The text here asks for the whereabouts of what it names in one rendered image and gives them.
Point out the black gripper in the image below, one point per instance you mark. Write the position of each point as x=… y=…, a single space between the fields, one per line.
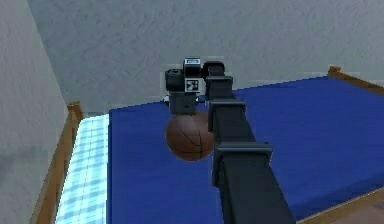
x=181 y=96

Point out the brown basketball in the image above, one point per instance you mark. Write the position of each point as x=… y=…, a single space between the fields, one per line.
x=188 y=136

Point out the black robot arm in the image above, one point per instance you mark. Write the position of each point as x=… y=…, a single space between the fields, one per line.
x=240 y=166

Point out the wooden bed with blue blanket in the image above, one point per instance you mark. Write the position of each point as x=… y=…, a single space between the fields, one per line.
x=300 y=143

